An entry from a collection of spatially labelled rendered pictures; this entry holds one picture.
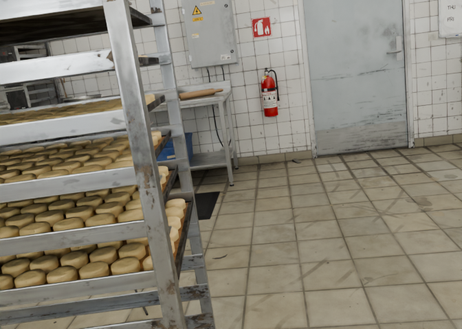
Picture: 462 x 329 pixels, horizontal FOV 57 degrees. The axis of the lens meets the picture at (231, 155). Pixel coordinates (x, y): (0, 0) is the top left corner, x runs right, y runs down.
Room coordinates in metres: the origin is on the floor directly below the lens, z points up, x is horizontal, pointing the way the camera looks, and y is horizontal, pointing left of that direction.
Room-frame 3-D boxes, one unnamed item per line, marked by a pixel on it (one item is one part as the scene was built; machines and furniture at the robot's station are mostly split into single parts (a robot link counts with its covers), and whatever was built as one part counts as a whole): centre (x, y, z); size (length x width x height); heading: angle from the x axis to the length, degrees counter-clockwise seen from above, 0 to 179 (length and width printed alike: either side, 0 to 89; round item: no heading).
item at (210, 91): (4.20, 0.25, 0.91); 0.56 x 0.06 x 0.06; 112
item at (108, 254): (0.76, 0.27, 0.87); 0.05 x 0.05 x 0.02
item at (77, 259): (0.76, 0.33, 0.87); 0.05 x 0.05 x 0.02
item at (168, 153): (4.36, 0.59, 0.36); 0.47 x 0.38 x 0.26; 175
